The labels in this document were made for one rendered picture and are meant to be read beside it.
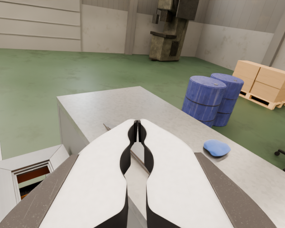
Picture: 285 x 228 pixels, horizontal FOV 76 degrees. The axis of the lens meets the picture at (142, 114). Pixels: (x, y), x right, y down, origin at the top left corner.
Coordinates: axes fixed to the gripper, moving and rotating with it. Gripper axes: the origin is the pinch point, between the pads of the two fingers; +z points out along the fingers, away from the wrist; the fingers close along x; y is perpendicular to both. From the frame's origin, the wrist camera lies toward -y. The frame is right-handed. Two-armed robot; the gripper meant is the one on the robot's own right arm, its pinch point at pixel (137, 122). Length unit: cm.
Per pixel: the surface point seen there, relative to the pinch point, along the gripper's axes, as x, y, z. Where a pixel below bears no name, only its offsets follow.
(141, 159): 1, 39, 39
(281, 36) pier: 468, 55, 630
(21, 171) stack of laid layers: -54, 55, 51
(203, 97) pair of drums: 90, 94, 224
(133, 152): -2, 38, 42
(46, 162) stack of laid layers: -45, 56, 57
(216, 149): 32, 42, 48
